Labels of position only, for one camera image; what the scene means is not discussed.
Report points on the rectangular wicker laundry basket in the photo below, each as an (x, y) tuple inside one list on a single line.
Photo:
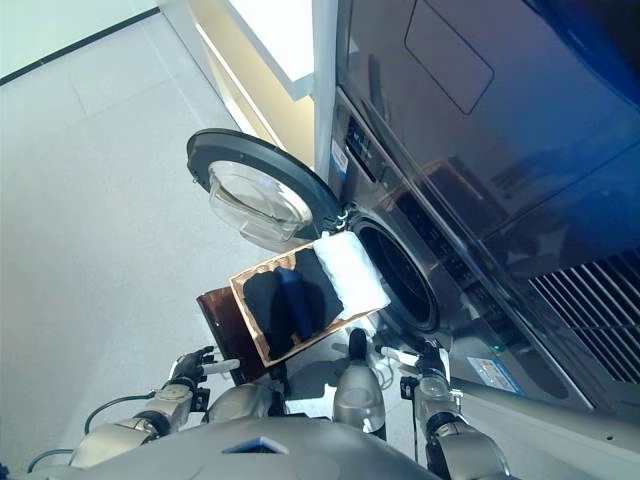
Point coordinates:
[(247, 310)]

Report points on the glossy brown stool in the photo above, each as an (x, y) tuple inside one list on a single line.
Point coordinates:
[(222, 325)]

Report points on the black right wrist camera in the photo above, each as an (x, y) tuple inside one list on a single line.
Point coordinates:
[(408, 388)]

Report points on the robot right hand black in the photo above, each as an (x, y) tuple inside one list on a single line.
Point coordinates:
[(434, 362)]

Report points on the large blue energy label sticker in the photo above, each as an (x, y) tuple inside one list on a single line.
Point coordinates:
[(497, 376)]

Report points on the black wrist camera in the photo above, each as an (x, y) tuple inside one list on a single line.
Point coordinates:
[(200, 399), (408, 388)]

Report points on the small blue label sticker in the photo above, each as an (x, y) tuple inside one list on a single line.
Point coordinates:
[(340, 156)]

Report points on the robot left hand black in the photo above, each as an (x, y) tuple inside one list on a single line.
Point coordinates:
[(187, 369)]

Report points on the blue rolled garment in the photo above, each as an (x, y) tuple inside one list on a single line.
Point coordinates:
[(295, 300)]

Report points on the wide black garment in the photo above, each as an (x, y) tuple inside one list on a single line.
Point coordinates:
[(320, 290)]

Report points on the round glass washing machine door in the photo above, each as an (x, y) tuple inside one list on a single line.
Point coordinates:
[(280, 170)]

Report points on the white garment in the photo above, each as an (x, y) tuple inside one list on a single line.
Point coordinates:
[(350, 270)]

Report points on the robot right arm silver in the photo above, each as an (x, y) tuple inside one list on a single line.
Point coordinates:
[(465, 445)]

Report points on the black rolled garment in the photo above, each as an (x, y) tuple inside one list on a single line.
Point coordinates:
[(260, 310)]

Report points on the white cream shelf unit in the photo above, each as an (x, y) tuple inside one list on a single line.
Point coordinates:
[(260, 50)]

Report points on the grey robot torso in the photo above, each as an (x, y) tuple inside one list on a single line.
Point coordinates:
[(260, 457)]

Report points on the robot right leg silver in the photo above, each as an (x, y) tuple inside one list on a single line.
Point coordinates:
[(357, 395)]

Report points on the robot left arm silver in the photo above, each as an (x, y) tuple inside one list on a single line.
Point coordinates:
[(120, 435)]

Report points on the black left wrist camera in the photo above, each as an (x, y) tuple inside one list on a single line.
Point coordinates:
[(200, 399)]

